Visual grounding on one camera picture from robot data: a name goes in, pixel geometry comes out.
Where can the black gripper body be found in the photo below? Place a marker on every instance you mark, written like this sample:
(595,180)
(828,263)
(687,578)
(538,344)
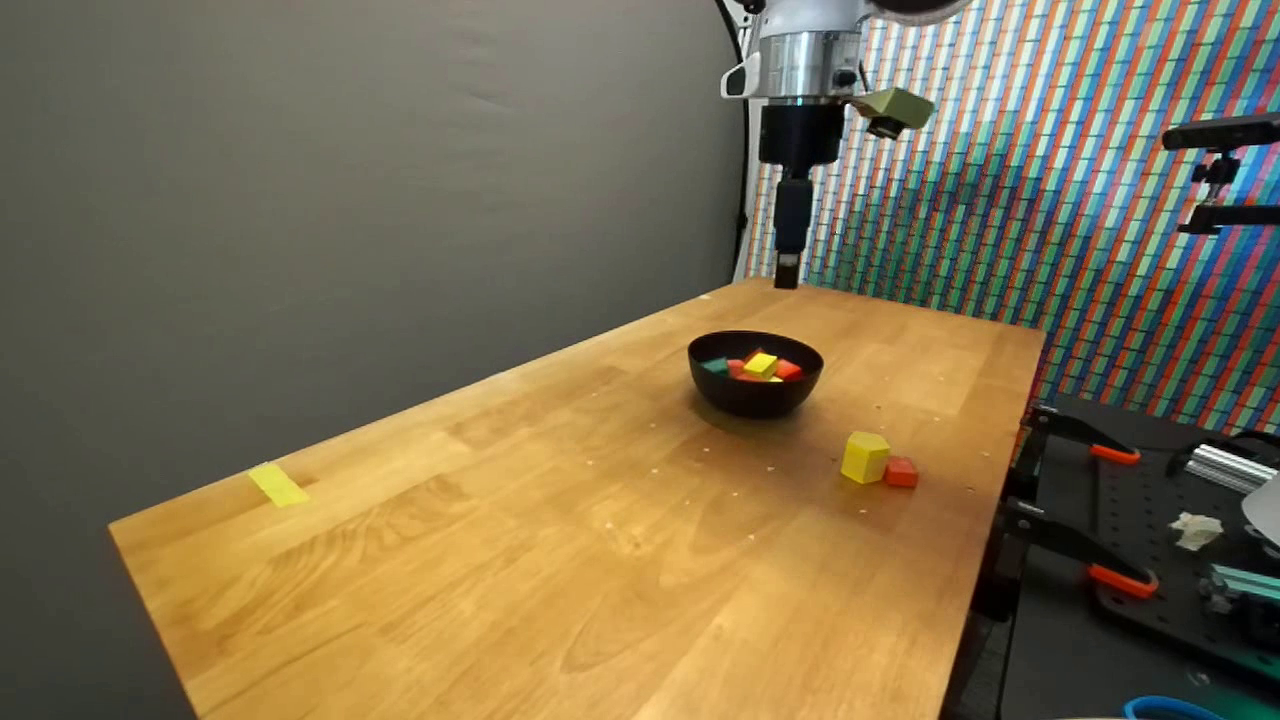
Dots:
(803,133)

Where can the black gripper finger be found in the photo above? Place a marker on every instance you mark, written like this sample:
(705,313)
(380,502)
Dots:
(803,234)
(787,234)

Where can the thin yellow rectangular block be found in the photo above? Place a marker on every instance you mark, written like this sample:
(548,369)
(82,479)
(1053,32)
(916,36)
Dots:
(762,362)

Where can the yellow hexagonal block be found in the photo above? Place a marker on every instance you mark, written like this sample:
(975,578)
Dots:
(864,456)

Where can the red rectangular block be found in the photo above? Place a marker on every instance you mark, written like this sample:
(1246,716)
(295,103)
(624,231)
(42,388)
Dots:
(903,475)

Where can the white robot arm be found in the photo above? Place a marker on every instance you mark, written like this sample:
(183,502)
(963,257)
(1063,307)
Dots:
(803,53)

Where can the black bowl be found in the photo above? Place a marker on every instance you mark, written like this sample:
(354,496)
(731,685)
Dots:
(752,397)

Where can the multicoloured striped panel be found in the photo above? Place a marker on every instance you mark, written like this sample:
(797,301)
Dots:
(1094,267)

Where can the white ribbed bar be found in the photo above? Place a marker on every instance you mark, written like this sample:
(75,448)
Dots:
(1224,466)

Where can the white crumpled object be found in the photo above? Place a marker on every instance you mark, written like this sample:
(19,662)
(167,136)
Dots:
(1198,531)

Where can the grey fabric backdrop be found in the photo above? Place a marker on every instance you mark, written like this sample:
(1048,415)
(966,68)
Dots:
(264,202)

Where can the black pegboard cart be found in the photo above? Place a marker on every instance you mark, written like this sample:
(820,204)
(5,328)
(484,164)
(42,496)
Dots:
(1146,643)

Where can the light grey disc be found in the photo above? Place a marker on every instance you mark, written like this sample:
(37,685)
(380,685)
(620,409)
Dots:
(1267,514)

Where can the teal bar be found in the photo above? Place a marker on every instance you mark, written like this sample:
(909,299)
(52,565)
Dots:
(1246,585)

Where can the tan wrist camera box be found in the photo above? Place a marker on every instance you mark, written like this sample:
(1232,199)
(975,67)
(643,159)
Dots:
(897,111)

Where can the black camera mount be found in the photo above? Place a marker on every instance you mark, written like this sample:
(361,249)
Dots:
(1220,133)

